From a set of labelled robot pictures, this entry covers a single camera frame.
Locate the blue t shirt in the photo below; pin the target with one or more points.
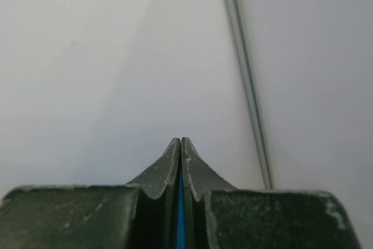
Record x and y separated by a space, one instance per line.
181 242

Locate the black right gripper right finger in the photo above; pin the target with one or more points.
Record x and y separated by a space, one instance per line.
220 215

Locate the right aluminium frame post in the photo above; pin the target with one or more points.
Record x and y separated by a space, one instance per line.
238 25

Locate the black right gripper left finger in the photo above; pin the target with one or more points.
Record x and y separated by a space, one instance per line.
139 214

